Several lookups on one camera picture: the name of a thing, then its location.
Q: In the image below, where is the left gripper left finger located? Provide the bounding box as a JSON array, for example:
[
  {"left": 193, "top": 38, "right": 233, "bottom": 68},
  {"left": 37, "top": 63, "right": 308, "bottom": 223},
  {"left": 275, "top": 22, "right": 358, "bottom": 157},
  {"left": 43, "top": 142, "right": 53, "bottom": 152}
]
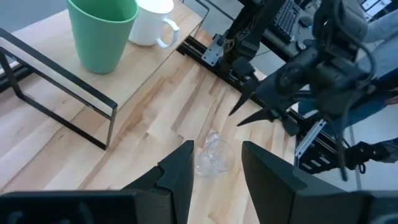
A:
[{"left": 122, "top": 140, "right": 196, "bottom": 224}]

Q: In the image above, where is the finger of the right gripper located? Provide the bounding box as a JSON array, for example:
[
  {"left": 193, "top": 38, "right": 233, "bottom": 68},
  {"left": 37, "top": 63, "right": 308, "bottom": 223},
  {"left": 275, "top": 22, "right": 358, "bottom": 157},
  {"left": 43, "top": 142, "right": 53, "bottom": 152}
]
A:
[
  {"left": 236, "top": 106, "right": 283, "bottom": 128},
  {"left": 228, "top": 78, "right": 261, "bottom": 116}
]

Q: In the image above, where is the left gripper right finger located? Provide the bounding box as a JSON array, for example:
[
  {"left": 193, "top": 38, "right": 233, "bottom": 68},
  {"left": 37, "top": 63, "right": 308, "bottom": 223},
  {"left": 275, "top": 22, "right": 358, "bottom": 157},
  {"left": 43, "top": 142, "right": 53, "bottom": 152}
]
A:
[{"left": 241, "top": 141, "right": 353, "bottom": 224}]

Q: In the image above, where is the green plastic cup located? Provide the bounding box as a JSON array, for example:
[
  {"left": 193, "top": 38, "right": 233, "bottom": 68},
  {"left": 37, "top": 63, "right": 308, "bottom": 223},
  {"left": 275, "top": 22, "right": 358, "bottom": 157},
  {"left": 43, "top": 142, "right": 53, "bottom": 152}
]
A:
[{"left": 66, "top": 0, "right": 139, "bottom": 75}]

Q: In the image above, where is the clear plastic footed cup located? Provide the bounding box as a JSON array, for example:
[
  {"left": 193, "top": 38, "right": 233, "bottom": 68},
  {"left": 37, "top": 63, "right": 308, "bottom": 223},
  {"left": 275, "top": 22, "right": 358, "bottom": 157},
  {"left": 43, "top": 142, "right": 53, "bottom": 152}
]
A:
[{"left": 195, "top": 131, "right": 236, "bottom": 179}]

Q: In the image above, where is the black box with white labels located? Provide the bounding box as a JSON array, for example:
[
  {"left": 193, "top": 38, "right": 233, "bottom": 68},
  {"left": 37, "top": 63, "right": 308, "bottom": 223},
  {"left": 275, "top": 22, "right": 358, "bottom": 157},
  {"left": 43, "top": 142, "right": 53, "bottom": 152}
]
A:
[{"left": 297, "top": 136, "right": 346, "bottom": 175}]

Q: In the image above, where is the grey desk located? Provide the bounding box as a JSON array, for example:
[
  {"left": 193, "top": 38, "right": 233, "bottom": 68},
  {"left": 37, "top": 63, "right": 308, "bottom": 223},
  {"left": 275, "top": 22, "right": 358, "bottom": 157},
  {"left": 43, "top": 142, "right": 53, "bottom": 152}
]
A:
[{"left": 260, "top": 0, "right": 323, "bottom": 63}]

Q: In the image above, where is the black computer mouse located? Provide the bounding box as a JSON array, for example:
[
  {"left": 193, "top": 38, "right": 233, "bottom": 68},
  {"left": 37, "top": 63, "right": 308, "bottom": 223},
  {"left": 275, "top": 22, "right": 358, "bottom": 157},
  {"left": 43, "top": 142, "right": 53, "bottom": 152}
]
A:
[{"left": 298, "top": 15, "right": 313, "bottom": 28}]

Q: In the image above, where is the person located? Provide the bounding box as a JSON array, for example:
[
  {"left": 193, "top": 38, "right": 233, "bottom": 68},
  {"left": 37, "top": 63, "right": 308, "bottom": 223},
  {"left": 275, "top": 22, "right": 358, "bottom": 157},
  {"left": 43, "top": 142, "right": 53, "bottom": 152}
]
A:
[{"left": 297, "top": 8, "right": 398, "bottom": 128}]

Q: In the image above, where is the black computer keyboard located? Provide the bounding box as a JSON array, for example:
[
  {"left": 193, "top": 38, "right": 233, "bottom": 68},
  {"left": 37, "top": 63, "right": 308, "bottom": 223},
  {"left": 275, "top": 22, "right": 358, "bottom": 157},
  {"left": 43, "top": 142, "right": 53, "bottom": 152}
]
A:
[{"left": 269, "top": 0, "right": 302, "bottom": 44}]

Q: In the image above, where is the black machine part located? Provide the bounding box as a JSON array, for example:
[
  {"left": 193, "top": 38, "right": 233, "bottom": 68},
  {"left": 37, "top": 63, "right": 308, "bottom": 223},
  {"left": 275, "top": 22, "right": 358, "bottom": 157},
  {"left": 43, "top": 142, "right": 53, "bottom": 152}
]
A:
[{"left": 344, "top": 138, "right": 398, "bottom": 175}]

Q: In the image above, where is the white ceramic mug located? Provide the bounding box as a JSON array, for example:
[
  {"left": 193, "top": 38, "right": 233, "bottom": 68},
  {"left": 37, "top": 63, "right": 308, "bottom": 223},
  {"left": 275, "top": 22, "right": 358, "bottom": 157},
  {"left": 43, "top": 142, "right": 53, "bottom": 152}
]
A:
[{"left": 127, "top": 0, "right": 181, "bottom": 50}]

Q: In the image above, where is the silver aluminium rail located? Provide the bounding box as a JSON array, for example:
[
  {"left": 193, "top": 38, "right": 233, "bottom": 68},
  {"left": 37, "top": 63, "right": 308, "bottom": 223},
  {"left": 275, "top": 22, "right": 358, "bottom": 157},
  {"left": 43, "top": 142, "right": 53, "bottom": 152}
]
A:
[{"left": 294, "top": 119, "right": 328, "bottom": 160}]

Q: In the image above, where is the silver metal bracket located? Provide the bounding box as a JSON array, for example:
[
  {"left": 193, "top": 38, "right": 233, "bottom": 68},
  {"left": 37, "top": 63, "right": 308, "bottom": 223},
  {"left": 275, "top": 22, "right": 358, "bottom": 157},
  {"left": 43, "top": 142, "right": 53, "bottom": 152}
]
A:
[{"left": 201, "top": 34, "right": 225, "bottom": 67}]

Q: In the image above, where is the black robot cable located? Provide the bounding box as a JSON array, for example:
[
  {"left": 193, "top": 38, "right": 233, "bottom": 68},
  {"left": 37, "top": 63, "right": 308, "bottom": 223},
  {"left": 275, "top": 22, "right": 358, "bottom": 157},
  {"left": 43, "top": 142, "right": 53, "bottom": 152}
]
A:
[{"left": 322, "top": 0, "right": 377, "bottom": 182}]

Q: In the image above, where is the wooden shelf with black frame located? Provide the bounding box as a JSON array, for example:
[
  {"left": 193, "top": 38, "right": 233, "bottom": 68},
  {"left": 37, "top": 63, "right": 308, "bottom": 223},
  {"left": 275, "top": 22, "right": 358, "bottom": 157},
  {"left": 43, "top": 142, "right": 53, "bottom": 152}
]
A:
[{"left": 0, "top": 0, "right": 211, "bottom": 151}]

